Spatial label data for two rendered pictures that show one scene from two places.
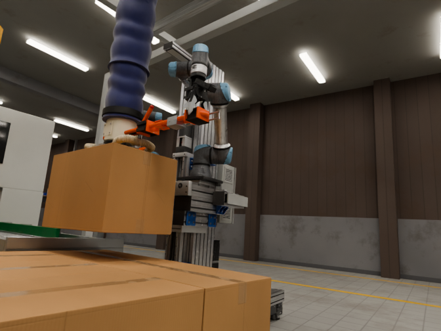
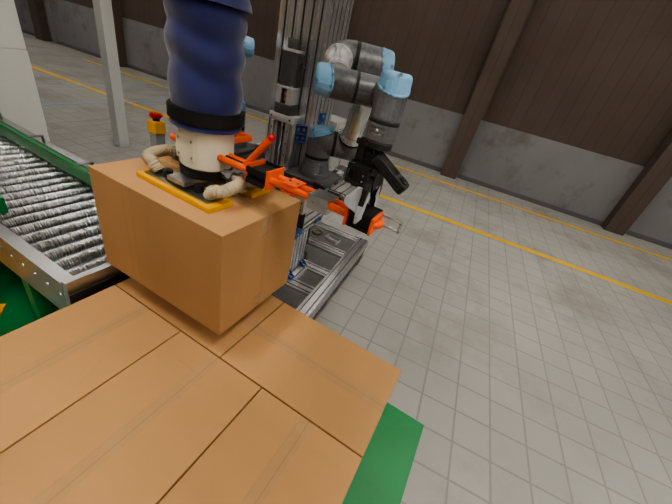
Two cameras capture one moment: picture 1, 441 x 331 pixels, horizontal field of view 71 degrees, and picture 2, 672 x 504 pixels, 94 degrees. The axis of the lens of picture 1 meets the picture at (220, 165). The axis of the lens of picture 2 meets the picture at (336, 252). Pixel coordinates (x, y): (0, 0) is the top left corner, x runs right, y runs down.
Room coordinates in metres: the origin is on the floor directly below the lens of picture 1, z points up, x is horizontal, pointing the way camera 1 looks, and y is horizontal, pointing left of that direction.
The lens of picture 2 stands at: (0.57, 0.42, 1.57)
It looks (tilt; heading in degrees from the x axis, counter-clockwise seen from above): 32 degrees down; 341
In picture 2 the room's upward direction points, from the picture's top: 15 degrees clockwise
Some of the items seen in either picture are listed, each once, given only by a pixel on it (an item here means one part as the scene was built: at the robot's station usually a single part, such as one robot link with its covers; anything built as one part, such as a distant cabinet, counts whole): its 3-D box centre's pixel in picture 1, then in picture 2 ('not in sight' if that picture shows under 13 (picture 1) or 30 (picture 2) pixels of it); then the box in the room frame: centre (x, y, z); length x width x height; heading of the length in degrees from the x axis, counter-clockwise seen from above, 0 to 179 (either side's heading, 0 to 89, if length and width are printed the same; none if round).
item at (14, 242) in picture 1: (72, 243); (149, 253); (1.94, 0.86, 0.58); 0.70 x 0.03 x 0.06; 140
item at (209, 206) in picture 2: not in sight; (183, 184); (1.63, 0.64, 1.10); 0.34 x 0.10 x 0.05; 50
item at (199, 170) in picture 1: (201, 171); (315, 164); (2.07, 0.13, 1.09); 0.15 x 0.15 x 0.10
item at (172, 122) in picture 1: (176, 122); (322, 201); (1.40, 0.22, 1.20); 0.07 x 0.07 x 0.04; 50
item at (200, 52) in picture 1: (199, 57); (390, 98); (1.34, 0.13, 1.50); 0.09 x 0.08 x 0.11; 170
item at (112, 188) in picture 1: (109, 193); (201, 232); (1.70, 0.59, 0.87); 0.60 x 0.40 x 0.40; 51
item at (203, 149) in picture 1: (203, 154); (321, 140); (2.07, 0.12, 1.20); 0.13 x 0.12 x 0.14; 80
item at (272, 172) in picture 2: (147, 129); (264, 174); (1.54, 0.38, 1.20); 0.10 x 0.08 x 0.06; 140
